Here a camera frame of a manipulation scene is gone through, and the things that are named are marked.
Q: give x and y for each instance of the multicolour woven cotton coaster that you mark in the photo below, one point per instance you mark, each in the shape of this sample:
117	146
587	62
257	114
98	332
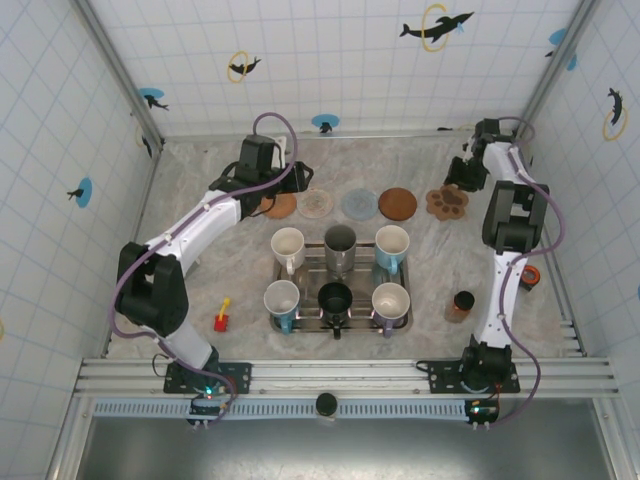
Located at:
315	202

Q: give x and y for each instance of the woven rattan coaster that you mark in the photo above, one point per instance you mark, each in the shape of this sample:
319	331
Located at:
282	207

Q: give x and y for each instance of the brown paw shaped coaster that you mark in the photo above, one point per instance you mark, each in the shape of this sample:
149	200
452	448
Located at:
447	204

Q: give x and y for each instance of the white ceramic mug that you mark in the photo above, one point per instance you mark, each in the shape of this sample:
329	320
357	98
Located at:
287	242

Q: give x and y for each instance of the brown round cork coaster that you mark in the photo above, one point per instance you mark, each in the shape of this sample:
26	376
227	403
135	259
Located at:
397	203

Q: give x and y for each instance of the blue woven cotton coaster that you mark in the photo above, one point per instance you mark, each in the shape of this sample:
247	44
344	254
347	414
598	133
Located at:
360	204

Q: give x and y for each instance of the light blue mug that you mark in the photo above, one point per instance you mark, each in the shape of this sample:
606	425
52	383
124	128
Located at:
392	242

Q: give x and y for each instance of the teal mug white inside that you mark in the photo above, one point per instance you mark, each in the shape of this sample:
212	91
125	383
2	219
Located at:
281	297

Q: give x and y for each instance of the purple mug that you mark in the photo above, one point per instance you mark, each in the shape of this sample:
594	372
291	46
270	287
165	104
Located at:
391	300

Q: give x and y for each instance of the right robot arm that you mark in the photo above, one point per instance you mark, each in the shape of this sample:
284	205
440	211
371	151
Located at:
500	300

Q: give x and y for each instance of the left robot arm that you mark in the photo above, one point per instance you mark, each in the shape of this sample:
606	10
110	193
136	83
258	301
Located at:
200	225

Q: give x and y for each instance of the stainless steel cup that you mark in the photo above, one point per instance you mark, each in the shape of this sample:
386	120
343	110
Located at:
340	250

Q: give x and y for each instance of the black cup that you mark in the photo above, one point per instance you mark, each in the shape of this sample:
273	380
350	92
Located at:
335	300

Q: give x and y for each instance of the penguin blue patch sticker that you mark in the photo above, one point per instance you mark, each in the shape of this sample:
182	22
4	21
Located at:
325	121

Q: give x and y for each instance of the stainless steel tray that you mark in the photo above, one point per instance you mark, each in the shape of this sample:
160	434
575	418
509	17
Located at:
312	270

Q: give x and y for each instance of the orange tape roll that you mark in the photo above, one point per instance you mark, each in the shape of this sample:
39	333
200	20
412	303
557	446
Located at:
531	277

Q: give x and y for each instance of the shark blue patch sticker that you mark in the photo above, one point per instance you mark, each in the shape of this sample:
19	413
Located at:
150	95

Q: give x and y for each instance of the spice jar black lid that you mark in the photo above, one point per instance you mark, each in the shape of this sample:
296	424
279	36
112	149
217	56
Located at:
460	305

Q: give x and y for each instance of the red yellow toy shovel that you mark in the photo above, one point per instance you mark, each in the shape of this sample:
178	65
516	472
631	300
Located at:
221	322

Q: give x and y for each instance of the blue patch corner sticker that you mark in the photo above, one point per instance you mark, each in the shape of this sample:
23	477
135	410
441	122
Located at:
557	36

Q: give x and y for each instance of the seal blue patch sticker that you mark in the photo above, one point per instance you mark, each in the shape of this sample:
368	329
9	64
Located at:
84	192

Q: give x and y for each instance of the black round knob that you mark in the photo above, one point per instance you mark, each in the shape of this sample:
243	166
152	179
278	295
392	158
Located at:
326	403

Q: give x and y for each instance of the green circuit board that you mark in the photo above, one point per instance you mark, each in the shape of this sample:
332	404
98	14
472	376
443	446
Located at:
207	400
482	411

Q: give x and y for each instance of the grey metal front panel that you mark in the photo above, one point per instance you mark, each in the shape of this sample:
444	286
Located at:
350	450

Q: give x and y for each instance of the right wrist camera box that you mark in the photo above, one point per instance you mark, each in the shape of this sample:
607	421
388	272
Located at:
469	154

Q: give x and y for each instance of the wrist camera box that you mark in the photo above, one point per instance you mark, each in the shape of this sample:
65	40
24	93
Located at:
281	142
469	154

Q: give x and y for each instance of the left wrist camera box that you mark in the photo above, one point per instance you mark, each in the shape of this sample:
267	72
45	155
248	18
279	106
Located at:
281	142

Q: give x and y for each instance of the aluminium back wall rail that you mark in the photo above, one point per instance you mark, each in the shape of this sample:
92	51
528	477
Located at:
350	134

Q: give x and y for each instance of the aluminium side rail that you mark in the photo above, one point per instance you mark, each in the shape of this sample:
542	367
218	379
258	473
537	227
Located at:
145	210
567	310

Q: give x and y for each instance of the aluminium corner post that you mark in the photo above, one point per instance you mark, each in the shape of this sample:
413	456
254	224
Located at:
555	70
125	85

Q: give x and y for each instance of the aluminium front frame rail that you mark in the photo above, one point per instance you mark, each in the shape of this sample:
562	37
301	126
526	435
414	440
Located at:
350	372

